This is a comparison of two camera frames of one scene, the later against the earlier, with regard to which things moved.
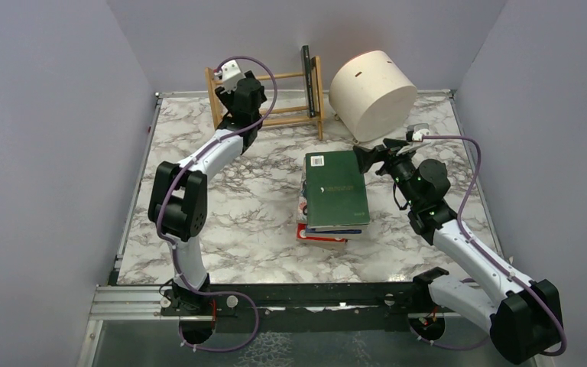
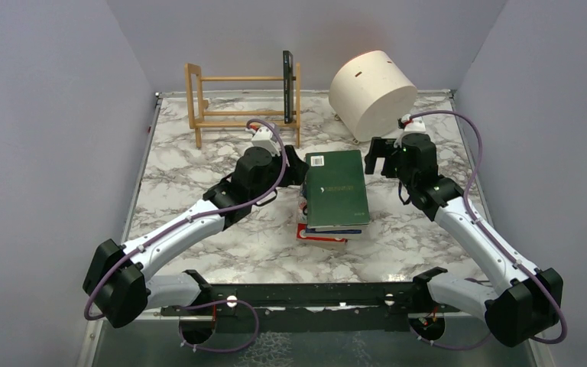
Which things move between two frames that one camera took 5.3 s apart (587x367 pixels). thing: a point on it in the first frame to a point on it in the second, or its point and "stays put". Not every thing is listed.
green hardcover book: [335, 189] stays put
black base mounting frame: [304, 308] stays put
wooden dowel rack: [317, 92] to [195, 104]
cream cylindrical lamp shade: [372, 96] stays put
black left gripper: [242, 92] to [294, 169]
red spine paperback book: [301, 236] stays put
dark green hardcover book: [305, 49] to [288, 86]
